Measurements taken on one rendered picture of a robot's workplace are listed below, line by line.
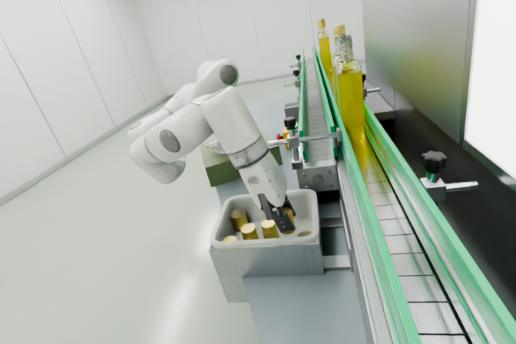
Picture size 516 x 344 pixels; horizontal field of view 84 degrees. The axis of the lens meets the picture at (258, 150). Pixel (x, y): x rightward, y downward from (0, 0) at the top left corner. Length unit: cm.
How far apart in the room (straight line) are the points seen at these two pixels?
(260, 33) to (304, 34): 93
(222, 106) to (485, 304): 40
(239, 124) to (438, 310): 37
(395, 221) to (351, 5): 623
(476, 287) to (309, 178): 44
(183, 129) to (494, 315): 45
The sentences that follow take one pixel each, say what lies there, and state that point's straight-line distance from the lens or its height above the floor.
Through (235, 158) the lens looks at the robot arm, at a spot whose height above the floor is 101.
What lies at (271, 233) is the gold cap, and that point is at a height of 80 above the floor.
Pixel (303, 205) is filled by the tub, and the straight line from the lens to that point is 70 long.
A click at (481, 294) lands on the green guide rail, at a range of 35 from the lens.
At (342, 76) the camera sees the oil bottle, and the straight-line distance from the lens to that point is 73.
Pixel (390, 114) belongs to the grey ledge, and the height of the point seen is 87.
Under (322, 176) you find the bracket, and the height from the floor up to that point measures 86.
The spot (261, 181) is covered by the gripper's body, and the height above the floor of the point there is 96.
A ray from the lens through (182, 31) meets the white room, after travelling 710.
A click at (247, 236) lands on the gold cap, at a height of 81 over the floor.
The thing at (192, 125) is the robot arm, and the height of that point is 108.
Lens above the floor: 122
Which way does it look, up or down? 24 degrees down
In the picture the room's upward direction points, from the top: 13 degrees counter-clockwise
